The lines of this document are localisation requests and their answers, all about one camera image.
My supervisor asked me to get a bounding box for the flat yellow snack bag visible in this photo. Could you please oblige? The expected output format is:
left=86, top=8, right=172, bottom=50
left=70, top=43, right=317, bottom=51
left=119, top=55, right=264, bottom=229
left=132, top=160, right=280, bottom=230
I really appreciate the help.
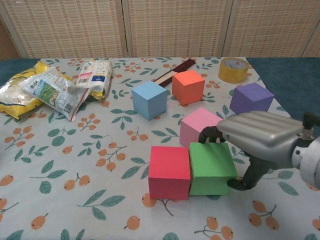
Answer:
left=88, top=58, right=114, bottom=102

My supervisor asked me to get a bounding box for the white snack bag blue label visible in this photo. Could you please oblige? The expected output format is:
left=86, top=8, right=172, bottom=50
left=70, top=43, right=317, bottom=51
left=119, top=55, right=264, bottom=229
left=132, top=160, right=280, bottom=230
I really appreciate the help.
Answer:
left=75, top=59, right=114, bottom=94

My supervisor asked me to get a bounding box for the crumpled white green snack bag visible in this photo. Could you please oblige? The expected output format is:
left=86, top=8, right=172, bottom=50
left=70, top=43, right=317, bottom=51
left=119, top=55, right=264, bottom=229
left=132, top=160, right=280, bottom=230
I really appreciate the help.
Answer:
left=18, top=66, right=91, bottom=122

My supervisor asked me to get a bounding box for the yellow packing tape roll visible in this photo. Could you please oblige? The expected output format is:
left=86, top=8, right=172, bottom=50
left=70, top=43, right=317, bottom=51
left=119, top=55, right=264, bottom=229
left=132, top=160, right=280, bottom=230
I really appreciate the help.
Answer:
left=217, top=57, right=249, bottom=84

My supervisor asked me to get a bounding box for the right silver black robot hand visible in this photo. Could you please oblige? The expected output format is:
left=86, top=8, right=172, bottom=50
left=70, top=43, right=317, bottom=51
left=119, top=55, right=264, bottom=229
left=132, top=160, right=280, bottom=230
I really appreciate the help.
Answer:
left=198, top=111, right=305, bottom=192

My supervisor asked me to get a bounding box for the light blue block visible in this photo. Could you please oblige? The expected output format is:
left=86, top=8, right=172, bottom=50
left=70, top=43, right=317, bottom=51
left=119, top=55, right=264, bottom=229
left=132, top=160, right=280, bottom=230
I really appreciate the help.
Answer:
left=131, top=80, right=169, bottom=122

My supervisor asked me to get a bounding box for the yellow marshmallow snack bag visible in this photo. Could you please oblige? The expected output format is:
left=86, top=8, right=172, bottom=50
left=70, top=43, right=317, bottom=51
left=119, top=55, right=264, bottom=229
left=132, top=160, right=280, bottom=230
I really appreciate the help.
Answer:
left=0, top=61, right=73, bottom=120

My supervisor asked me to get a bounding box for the dark red folded fan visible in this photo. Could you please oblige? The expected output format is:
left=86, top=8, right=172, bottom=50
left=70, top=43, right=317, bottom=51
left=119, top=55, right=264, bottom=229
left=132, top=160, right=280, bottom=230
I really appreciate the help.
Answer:
left=152, top=58, right=197, bottom=88

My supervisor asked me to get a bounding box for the green block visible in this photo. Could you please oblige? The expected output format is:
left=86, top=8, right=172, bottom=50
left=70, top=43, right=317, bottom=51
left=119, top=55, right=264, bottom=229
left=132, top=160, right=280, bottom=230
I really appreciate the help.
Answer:
left=187, top=141, right=238, bottom=196

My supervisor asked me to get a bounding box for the purple block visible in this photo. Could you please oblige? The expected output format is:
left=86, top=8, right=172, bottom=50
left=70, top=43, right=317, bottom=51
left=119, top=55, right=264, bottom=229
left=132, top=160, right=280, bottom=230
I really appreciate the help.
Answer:
left=229, top=83, right=276, bottom=116

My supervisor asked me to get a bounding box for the floral fruit print tablecloth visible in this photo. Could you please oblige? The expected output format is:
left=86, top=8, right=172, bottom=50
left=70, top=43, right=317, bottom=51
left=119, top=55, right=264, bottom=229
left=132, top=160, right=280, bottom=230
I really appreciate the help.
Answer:
left=0, top=56, right=320, bottom=240

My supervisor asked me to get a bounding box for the hot pink block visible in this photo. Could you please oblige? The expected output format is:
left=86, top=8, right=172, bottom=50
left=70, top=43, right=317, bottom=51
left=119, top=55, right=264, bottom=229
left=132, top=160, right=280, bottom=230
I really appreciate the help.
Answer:
left=147, top=145, right=192, bottom=201

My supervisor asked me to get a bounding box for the orange block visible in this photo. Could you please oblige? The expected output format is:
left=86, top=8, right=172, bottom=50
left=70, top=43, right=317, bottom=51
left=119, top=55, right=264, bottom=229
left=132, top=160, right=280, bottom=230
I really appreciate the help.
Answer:
left=171, top=69, right=206, bottom=106

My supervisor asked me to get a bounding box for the bamboo folding screen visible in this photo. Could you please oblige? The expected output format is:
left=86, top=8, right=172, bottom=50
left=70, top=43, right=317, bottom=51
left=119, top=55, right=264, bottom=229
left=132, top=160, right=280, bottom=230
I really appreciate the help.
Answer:
left=0, top=0, right=320, bottom=61

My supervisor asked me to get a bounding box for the light pink block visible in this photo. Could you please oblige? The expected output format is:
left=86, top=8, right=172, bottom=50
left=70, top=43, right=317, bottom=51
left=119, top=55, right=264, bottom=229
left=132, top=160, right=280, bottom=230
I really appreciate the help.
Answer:
left=179, top=107, right=225, bottom=148

